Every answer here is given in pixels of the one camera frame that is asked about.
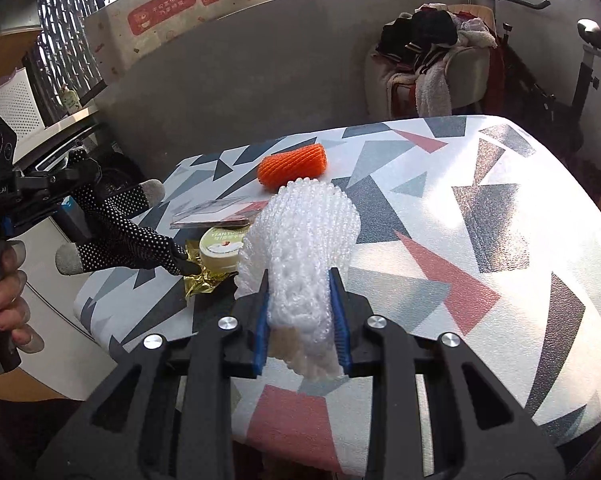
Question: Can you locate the white perforated appliance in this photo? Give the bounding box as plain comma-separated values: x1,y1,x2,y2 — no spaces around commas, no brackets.
0,70,46,143

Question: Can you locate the black exercise bike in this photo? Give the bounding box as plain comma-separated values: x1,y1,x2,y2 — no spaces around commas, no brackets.
441,0,601,156

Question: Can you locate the black striped garment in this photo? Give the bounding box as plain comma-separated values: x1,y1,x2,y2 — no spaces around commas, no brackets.
375,10,459,68

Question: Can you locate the white foam net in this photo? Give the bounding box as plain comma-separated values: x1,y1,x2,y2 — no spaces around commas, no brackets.
235,177,361,381

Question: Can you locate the clear plastic box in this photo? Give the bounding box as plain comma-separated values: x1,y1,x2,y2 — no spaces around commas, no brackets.
170,199,268,230

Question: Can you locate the white fluffy cloth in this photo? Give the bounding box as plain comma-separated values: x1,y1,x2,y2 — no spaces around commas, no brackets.
415,65,454,118

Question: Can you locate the cardboard sheet with red label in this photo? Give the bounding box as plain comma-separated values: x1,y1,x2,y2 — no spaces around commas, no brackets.
83,0,272,86

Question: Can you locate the black dotted glove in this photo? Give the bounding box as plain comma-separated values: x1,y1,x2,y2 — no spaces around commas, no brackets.
55,179,202,277

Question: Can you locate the person's left hand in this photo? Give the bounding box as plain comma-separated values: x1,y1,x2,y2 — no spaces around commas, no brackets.
0,240,46,356

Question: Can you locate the gold foil wrapper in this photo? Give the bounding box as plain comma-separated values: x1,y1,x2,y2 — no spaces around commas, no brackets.
173,242,241,298

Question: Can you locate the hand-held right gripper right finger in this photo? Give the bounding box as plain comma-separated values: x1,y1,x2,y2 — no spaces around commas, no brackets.
328,266,566,480

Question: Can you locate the dark grey washing machine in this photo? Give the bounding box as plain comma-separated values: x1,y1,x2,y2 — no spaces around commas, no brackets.
13,120,151,231

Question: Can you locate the green bottle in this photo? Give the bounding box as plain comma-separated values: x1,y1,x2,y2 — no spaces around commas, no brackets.
60,85,81,116

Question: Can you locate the orange foam net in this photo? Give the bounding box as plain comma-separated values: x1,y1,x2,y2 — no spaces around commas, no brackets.
257,143,328,191

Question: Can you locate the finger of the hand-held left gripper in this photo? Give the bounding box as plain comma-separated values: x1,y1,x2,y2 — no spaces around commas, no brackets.
3,196,97,244
13,156,104,194

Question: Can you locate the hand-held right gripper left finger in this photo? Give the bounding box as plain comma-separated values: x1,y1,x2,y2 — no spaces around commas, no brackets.
35,267,274,480

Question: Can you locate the beige chair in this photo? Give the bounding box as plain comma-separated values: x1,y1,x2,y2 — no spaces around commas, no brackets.
365,2,506,121

